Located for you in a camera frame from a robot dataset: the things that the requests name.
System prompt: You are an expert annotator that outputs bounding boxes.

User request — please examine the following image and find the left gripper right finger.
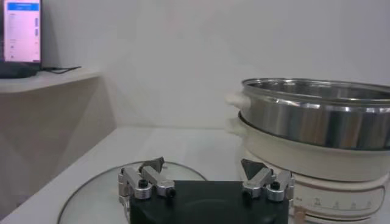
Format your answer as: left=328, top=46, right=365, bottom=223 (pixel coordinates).
left=240, top=158, right=296, bottom=203

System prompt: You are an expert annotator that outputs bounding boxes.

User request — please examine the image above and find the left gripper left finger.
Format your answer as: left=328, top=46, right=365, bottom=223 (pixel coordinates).
left=118, top=156, right=177, bottom=201

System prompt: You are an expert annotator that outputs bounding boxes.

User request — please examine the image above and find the round glass pot lid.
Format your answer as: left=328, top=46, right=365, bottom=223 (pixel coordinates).
left=57, top=160, right=208, bottom=224

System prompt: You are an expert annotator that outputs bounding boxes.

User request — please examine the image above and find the stainless steel steamer basket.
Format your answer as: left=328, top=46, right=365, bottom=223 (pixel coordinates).
left=225, top=77, right=390, bottom=150

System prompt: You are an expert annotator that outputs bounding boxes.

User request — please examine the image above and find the white electric cooker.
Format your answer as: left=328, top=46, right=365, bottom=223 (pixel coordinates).
left=227, top=117, right=390, bottom=224

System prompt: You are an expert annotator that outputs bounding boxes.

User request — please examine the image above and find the white side table with mouse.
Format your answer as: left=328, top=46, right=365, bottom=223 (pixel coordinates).
left=0, top=67, right=117, bottom=220

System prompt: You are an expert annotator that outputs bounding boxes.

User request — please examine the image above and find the black computer mouse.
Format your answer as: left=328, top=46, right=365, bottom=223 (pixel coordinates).
left=0, top=62, right=40, bottom=79

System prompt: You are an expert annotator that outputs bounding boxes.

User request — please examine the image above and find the laptop with white screen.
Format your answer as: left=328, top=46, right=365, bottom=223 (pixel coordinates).
left=0, top=0, right=43, bottom=66

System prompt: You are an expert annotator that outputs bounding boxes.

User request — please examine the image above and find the black laptop power cable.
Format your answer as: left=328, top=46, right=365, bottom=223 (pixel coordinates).
left=41, top=65, right=82, bottom=75

